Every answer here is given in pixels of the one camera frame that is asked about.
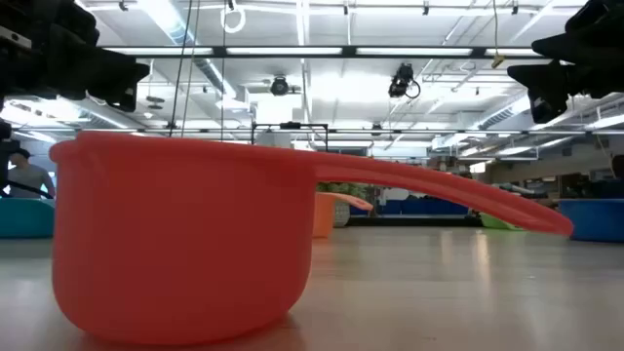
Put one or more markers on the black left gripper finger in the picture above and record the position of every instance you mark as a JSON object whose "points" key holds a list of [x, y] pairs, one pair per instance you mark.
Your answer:
{"points": [[117, 78]]}

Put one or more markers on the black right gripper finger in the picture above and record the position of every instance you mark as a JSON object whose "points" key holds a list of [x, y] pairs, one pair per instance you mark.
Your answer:
{"points": [[551, 83], [575, 48]]}

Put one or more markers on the green plastic measuring cup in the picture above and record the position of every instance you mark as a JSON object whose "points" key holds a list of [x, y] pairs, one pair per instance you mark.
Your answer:
{"points": [[495, 223]]}

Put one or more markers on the red plastic measuring cup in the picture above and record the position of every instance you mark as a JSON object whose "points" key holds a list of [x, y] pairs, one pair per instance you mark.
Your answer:
{"points": [[180, 234]]}

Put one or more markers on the orange plastic measuring cup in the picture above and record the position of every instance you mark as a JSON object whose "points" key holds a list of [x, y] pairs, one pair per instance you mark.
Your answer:
{"points": [[323, 214]]}

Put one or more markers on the yellow hanging tag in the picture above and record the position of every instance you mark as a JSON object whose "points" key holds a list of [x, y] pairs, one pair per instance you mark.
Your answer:
{"points": [[497, 61]]}

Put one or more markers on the person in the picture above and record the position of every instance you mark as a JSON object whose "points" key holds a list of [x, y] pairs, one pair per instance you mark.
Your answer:
{"points": [[29, 178]]}

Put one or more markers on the round black ceiling fixture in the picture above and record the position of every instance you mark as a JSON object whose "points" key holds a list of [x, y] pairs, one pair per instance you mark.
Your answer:
{"points": [[280, 86]]}

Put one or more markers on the black overhead frame bar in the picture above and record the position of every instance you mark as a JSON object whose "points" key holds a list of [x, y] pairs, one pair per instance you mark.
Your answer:
{"points": [[439, 131], [219, 50]]}

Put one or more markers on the black overhead camera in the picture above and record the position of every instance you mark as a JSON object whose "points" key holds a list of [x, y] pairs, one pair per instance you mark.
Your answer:
{"points": [[401, 80]]}

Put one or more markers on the black aluminium table frame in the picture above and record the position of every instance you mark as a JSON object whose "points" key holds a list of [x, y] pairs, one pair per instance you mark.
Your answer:
{"points": [[414, 222]]}

